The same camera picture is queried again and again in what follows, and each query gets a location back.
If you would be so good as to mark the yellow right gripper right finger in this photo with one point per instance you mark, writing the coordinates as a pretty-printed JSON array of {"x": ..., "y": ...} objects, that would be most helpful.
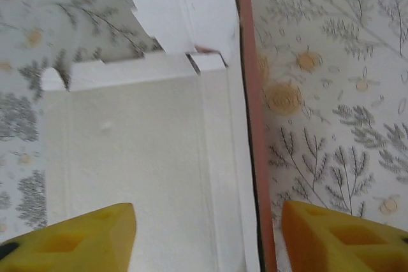
[{"x": 344, "y": 243}]

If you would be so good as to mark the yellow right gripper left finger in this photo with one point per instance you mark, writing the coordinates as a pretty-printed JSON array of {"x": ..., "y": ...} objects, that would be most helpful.
[{"x": 70, "y": 243}]

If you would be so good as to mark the pink paper box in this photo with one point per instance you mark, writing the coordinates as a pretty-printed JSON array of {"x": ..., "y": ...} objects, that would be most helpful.
[{"x": 143, "y": 141}]

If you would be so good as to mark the floral table cover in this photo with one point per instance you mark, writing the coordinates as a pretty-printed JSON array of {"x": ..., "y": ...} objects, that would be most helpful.
[{"x": 334, "y": 61}]

